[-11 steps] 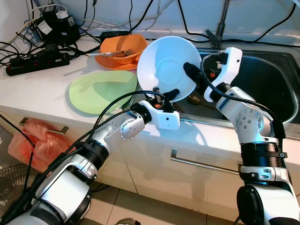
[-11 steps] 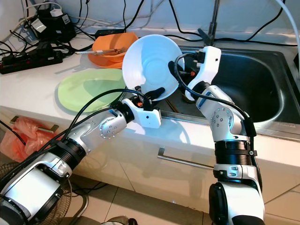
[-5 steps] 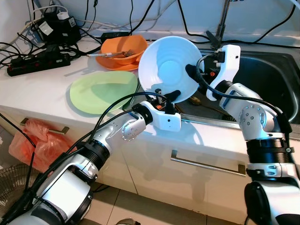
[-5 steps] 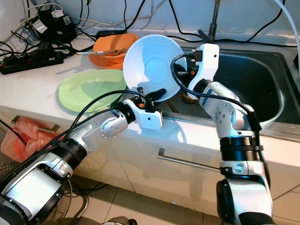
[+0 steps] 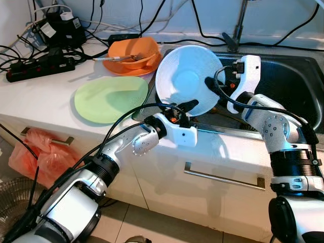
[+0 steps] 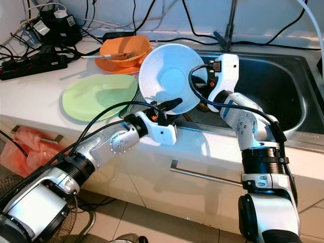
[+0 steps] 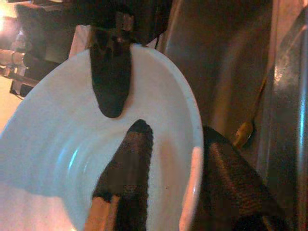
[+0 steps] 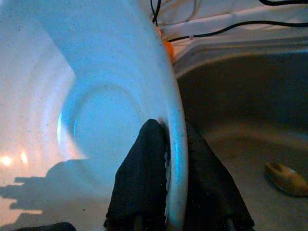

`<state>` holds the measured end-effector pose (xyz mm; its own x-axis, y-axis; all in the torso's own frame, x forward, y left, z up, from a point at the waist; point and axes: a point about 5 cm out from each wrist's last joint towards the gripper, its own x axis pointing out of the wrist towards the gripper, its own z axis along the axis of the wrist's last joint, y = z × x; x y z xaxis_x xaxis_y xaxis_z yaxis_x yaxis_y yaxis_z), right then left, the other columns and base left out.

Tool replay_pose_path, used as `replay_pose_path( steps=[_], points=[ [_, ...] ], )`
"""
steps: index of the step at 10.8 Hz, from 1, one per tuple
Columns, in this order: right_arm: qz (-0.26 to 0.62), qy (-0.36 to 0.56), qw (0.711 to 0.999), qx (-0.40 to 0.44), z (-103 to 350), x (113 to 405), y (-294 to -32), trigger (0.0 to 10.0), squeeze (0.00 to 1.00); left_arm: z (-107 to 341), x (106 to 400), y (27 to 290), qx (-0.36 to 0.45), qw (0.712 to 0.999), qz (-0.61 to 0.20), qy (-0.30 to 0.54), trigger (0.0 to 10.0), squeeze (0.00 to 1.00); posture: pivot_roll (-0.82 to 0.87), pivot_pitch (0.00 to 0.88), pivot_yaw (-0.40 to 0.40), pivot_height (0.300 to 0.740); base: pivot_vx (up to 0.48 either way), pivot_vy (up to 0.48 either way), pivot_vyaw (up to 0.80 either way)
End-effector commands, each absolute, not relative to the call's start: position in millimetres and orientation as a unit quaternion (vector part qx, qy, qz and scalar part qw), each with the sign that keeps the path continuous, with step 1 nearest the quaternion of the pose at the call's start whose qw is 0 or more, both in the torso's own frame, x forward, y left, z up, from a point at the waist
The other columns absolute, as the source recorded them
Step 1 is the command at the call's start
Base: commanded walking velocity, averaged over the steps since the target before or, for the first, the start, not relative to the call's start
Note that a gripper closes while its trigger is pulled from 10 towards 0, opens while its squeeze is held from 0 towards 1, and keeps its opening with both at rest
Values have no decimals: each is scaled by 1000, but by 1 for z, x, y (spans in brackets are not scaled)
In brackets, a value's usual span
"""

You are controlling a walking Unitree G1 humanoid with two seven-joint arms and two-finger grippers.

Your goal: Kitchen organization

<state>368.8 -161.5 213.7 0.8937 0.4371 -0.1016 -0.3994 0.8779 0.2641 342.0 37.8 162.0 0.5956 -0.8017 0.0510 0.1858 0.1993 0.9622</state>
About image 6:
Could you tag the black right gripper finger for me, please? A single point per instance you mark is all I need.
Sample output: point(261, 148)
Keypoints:
point(204, 92)

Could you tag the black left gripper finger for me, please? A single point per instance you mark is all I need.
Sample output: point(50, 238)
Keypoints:
point(169, 105)

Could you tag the white bowl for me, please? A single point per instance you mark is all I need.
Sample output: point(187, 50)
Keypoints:
point(167, 76)

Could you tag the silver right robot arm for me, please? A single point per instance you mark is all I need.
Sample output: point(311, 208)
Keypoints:
point(250, 124)

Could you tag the white kitchen base cabinet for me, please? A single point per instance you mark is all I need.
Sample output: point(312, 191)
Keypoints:
point(157, 197)

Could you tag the metal faucet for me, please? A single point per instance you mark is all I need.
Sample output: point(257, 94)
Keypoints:
point(225, 40)

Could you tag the light green plate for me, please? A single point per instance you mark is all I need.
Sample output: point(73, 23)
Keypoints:
point(96, 96)

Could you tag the stainless steel sink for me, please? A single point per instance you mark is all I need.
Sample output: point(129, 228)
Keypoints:
point(283, 86)

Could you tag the orange bowl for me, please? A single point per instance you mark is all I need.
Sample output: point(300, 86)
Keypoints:
point(126, 44)

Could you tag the flat black power adapter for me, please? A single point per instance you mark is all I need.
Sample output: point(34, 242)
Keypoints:
point(118, 35)

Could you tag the red plastic bag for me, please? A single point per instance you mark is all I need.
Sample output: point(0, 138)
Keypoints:
point(35, 152)

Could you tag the black power strip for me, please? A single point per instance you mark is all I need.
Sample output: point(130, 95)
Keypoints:
point(35, 63)

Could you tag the black box device with labels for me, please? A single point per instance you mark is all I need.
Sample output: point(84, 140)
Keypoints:
point(55, 30)

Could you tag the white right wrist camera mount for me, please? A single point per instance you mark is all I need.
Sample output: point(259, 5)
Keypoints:
point(229, 71)

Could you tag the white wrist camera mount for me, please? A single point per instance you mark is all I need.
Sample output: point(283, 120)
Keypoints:
point(229, 71)
point(164, 134)

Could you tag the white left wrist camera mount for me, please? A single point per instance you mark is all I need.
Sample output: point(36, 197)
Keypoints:
point(164, 134)

